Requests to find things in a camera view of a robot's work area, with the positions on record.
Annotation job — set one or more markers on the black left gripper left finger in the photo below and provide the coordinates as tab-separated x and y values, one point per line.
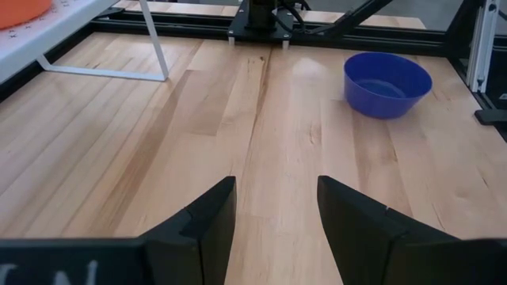
198	245

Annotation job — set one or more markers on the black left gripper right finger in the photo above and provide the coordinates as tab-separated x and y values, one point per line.
356	237

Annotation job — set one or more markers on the blue plastic bowl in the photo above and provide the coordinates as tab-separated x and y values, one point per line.
380	99

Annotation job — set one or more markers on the orange plastic bowl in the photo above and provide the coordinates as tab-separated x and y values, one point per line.
20	12

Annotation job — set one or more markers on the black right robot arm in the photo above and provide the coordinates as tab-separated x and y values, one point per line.
259	16

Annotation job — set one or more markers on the silver aluminium strut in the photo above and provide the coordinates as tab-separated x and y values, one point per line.
482	47

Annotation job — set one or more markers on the white perforated metal shelf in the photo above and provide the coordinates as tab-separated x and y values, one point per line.
39	35

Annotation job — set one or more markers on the black aluminium table frame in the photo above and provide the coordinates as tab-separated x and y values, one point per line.
376	35

